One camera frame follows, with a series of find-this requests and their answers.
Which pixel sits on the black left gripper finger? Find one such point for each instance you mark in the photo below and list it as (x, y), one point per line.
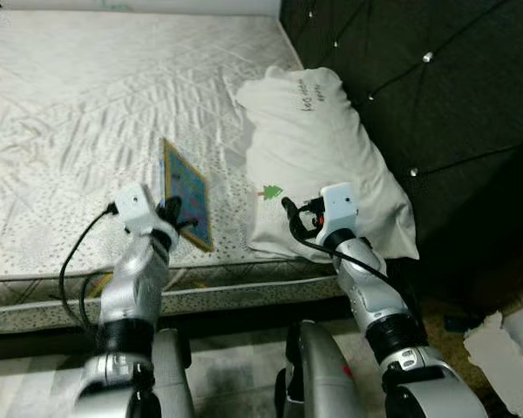
(172, 211)

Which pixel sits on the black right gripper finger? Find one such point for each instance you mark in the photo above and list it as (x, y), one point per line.
(290, 213)

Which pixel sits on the white pillow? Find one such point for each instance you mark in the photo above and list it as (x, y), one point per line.
(322, 148)

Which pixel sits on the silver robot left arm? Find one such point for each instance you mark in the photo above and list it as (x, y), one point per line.
(131, 287)

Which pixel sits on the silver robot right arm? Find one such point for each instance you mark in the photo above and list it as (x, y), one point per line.
(366, 279)

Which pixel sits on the white quilted mattress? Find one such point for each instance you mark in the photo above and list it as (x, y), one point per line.
(113, 87)

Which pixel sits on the silver robot left leg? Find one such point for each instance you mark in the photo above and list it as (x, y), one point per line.
(170, 374)

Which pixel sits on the dark tufted headboard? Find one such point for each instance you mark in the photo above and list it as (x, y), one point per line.
(436, 104)

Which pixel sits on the brown floor mat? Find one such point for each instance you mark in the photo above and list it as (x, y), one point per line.
(444, 326)

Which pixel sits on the white scalloped floor mat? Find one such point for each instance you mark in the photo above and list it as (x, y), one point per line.
(497, 366)

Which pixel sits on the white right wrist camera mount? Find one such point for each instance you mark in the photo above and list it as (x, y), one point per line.
(338, 205)

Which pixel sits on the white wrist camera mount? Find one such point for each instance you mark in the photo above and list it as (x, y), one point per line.
(338, 205)
(138, 209)

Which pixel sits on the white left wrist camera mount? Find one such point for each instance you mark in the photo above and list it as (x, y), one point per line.
(138, 209)

